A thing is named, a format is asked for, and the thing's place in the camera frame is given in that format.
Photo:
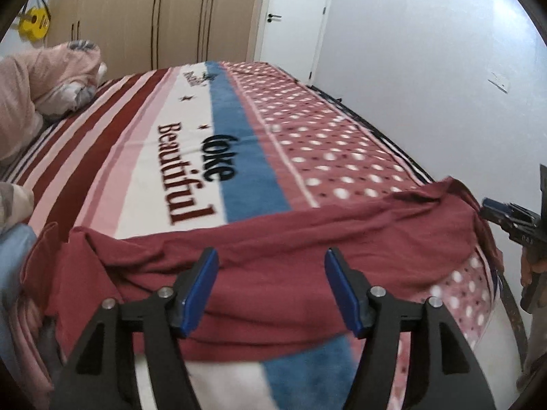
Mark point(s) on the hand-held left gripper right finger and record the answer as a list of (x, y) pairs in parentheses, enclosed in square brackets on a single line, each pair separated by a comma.
[(342, 294)]

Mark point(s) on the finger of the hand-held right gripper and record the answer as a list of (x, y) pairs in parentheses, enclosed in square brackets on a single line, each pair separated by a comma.
[(495, 209)]

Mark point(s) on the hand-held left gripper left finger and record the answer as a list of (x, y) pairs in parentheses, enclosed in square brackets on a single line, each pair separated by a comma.
[(198, 292)]

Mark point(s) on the red pants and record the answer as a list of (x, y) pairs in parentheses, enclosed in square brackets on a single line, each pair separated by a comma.
[(277, 273)]

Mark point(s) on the person's right hand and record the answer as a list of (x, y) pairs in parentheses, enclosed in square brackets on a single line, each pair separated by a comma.
[(530, 270)]

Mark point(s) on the printed striped dotted blanket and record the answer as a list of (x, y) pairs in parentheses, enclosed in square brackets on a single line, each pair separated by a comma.
[(188, 179)]

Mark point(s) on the light blue cloth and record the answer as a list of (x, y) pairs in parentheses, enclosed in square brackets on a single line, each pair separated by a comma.
[(13, 273)]

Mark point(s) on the pale patterned cloth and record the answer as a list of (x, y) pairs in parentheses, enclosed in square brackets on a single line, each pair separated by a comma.
[(15, 205)]

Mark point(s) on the white door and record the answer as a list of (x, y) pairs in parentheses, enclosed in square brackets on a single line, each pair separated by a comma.
[(295, 30)]

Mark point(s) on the pink duvet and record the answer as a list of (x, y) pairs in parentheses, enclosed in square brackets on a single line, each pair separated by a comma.
[(25, 85)]

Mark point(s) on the beige wardrobe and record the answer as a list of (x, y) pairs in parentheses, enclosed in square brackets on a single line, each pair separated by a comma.
[(128, 17)]

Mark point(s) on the yellow guitar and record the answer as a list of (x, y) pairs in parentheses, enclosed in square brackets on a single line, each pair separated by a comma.
[(36, 23)]

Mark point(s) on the white wall socket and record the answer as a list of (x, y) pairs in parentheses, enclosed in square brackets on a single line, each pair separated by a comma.
[(500, 82)]

